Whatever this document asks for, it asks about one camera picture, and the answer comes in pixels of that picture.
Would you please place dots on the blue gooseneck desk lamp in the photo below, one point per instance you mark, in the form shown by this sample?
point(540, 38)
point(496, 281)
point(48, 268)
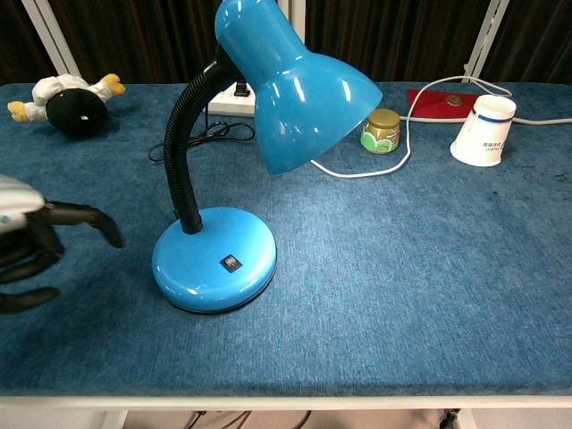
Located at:
point(214, 268)

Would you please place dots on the white power strip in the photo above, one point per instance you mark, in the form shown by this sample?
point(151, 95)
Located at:
point(223, 105)

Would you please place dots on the blue table mat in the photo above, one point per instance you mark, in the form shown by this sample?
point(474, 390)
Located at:
point(380, 277)

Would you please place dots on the small jar with gold lid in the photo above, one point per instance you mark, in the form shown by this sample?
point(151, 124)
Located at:
point(381, 134)

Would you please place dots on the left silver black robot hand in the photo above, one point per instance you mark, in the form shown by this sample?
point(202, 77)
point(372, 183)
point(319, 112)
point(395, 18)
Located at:
point(20, 205)

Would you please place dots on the white partition frame post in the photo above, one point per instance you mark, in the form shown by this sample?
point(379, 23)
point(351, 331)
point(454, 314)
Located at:
point(297, 18)
point(489, 36)
point(51, 36)

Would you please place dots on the black white plush toy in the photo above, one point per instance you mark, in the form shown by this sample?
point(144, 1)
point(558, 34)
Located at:
point(71, 111)

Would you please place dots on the white paper cup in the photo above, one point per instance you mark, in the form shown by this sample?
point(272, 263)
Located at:
point(482, 134)

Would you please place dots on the red envelope with gold seal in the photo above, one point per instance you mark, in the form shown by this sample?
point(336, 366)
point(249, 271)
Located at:
point(433, 105)

